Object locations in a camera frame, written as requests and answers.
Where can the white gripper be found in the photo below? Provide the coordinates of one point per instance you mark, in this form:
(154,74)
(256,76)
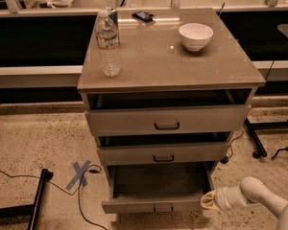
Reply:
(221,198)

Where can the grey bottom drawer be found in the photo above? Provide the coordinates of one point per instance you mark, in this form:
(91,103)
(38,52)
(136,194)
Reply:
(158,188)

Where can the grey drawer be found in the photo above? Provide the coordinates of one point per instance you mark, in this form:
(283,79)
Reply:
(165,120)
(163,148)
(158,188)

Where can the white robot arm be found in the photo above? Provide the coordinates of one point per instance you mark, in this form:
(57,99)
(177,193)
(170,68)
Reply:
(248,193)

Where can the grey top drawer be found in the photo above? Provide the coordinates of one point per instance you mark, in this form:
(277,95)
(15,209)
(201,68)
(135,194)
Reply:
(165,120)

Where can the grey middle drawer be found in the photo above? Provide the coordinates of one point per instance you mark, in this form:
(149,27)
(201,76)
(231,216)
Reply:
(163,148)

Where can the grey drawer cabinet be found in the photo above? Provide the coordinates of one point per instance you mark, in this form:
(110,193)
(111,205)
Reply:
(158,71)

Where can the black stand leg right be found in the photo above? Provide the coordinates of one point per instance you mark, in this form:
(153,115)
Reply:
(259,150)

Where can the black stand leg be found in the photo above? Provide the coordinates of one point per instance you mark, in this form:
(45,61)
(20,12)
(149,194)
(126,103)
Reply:
(259,150)
(29,211)

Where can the blue tape cross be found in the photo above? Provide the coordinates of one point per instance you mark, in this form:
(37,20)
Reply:
(79,175)

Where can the white ceramic bowl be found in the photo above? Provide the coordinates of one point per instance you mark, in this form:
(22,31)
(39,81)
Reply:
(195,36)

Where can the black stand leg left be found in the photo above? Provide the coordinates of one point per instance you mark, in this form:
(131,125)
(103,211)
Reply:
(29,211)

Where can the clear plastic water bottle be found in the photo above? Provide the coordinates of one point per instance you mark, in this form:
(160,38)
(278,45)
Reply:
(107,38)

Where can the dark blue snack packet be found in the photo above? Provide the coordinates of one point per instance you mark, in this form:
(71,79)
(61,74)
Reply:
(143,16)

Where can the soda can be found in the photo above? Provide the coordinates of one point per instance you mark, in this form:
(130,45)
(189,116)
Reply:
(112,13)

